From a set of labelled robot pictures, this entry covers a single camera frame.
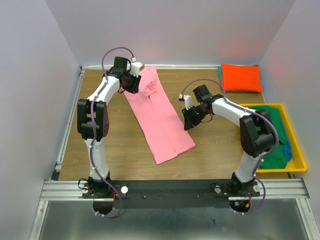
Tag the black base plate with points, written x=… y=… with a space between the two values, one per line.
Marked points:
x=108 y=198

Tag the folded blue t shirt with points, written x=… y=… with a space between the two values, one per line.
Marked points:
x=219 y=69

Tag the yellow plastic bin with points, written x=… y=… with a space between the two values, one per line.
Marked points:
x=297 y=163

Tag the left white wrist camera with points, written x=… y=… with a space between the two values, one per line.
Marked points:
x=136 y=67

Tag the green t shirt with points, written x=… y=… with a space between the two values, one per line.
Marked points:
x=276 y=160

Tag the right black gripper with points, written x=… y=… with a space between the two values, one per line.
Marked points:
x=189 y=122

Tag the pink t shirt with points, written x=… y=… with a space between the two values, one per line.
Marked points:
x=163 y=129

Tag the folded orange t shirt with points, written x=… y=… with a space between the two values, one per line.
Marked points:
x=241 y=78

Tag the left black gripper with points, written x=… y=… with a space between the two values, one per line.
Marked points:
x=134 y=88

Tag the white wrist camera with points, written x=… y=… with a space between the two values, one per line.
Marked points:
x=187 y=100
x=136 y=67

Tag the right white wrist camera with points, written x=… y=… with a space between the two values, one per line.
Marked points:
x=187 y=100

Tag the blue t shirt in bin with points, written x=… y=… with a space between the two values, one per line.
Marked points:
x=287 y=149

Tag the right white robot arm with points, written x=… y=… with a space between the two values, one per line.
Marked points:
x=258 y=136

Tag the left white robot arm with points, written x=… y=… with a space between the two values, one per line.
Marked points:
x=93 y=120

